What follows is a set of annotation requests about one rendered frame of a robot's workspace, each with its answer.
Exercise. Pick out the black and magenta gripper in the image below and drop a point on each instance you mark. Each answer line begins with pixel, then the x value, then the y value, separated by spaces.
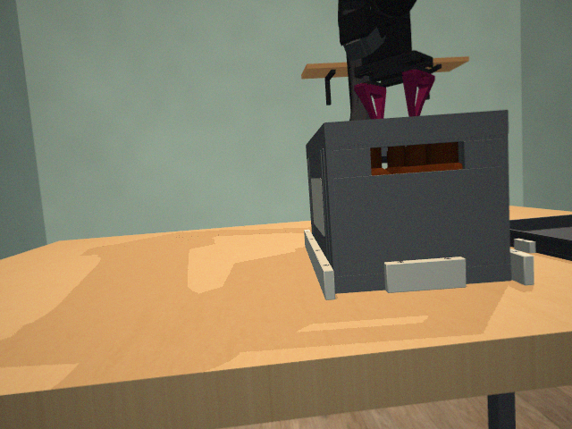
pixel 389 71

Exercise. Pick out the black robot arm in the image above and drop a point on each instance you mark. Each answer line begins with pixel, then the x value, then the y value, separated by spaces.
pixel 369 35

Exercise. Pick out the brown glass bottle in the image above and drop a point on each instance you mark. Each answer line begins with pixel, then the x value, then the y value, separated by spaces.
pixel 376 162
pixel 441 157
pixel 414 158

